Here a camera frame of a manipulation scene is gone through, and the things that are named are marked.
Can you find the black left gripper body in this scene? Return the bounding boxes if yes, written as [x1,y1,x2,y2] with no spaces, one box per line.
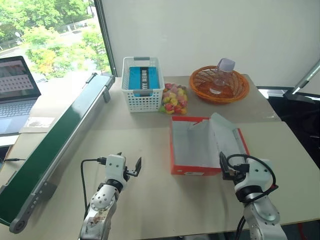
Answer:
[124,165,139,183]

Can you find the silver pole on black base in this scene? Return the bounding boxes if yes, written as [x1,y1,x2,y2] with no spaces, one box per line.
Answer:
[282,58,320,105]

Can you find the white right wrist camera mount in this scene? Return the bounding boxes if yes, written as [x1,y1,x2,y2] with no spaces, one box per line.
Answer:
[234,158,275,192]

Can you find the blue packet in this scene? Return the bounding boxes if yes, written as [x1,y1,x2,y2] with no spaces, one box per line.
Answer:
[128,65,161,97]

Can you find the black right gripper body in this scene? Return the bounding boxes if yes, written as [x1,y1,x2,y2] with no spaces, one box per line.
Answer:
[222,162,248,186]

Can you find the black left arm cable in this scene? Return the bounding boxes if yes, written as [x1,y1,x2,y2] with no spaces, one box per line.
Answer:
[80,156,109,219]

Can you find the grey open laptop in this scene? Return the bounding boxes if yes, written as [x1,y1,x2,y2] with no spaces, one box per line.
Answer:
[0,55,42,137]

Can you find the white perforated plastic basket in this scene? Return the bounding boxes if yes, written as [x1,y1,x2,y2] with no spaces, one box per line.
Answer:
[121,56,166,113]

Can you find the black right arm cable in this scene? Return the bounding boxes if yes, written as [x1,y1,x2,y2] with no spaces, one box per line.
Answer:
[226,153,277,192]

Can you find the green conveyor belt grey frame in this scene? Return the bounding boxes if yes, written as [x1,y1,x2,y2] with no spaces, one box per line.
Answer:
[0,72,116,235]

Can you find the clear bottle with lilac cap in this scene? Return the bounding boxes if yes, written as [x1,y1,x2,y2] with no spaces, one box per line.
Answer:
[209,57,237,95]

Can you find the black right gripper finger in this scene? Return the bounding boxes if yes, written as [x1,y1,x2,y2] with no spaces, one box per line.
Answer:
[219,151,230,174]

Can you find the bag of colourful candies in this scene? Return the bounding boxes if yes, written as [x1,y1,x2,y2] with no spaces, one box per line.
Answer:
[158,82,189,116]

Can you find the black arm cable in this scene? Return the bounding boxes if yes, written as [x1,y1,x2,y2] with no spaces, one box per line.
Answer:
[80,156,109,219]
[226,153,277,192]

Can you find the dark green window frame post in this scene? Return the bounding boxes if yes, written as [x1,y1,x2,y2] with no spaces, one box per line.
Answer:
[93,0,118,77]

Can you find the orange wicker basket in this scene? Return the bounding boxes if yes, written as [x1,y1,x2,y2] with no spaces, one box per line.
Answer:
[188,65,251,105]

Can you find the orange shoe box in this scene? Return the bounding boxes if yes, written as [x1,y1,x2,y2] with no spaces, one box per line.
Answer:
[170,112,251,176]

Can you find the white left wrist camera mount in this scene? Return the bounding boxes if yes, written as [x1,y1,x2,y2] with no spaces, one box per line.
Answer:
[104,154,127,186]

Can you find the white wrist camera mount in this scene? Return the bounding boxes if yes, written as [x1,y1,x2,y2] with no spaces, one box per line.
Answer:
[234,158,275,192]
[104,154,127,186]

